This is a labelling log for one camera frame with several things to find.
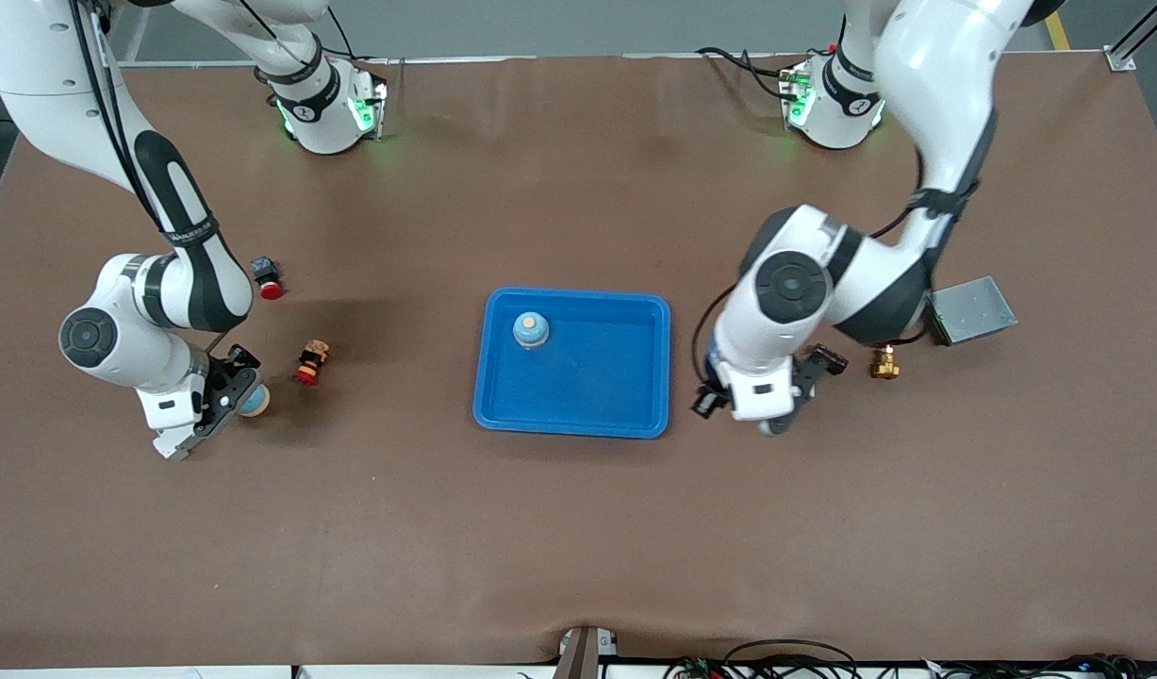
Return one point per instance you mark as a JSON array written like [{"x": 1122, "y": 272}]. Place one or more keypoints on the blue plastic tray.
[{"x": 578, "y": 387}]

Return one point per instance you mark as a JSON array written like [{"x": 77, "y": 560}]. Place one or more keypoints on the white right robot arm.
[{"x": 31, "y": 57}]

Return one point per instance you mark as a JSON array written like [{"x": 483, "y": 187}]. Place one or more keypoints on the red push button black body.
[{"x": 269, "y": 281}]

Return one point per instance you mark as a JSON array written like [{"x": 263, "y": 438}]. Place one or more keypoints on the yellow-banded red emergency stop button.
[{"x": 311, "y": 363}]

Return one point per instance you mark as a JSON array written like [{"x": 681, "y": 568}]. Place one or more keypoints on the aluminium frame strut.
[{"x": 1132, "y": 38}]

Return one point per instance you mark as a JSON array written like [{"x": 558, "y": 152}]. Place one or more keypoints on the grey metal box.
[{"x": 974, "y": 311}]

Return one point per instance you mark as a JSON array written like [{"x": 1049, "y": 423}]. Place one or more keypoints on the white circuit breaker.
[{"x": 173, "y": 451}]

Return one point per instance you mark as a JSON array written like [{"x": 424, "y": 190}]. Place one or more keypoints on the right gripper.
[{"x": 225, "y": 380}]

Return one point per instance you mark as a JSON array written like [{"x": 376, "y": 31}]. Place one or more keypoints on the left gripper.
[{"x": 808, "y": 373}]

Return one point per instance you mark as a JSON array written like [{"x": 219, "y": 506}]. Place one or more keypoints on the dark brown post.
[{"x": 580, "y": 660}]

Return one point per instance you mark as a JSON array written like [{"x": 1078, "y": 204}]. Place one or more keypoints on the light blue call bell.
[
  {"x": 257, "y": 404},
  {"x": 531, "y": 330}
]

